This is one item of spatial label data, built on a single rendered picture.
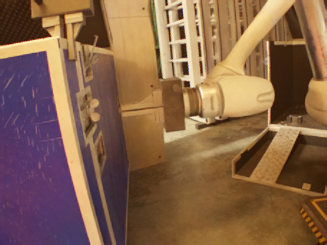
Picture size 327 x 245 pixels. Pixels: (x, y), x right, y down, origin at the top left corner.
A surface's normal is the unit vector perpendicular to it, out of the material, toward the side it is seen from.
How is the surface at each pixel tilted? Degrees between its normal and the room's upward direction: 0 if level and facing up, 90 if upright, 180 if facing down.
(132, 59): 90
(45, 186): 90
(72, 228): 90
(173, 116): 90
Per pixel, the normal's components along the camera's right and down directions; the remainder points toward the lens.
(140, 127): 0.46, 0.19
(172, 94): 0.11, 0.25
